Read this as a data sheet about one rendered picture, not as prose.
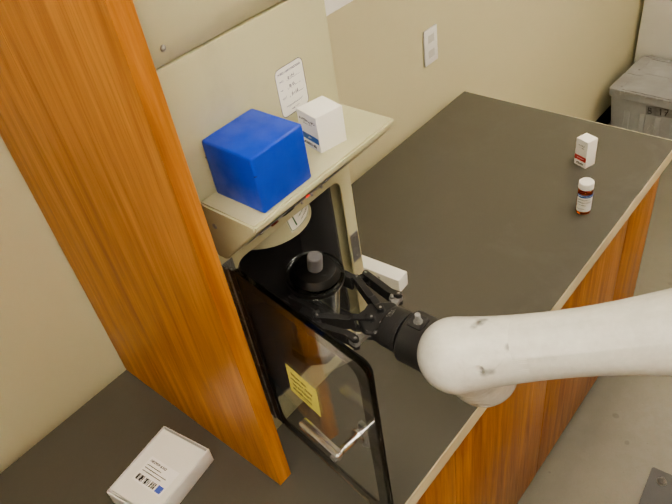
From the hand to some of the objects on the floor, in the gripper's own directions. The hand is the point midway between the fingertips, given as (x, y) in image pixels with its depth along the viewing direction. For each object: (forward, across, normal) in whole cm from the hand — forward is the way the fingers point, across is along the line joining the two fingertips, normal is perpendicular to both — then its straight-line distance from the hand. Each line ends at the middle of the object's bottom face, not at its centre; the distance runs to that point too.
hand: (317, 289), depth 122 cm
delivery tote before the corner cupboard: (+10, -270, +120) cm, 296 cm away
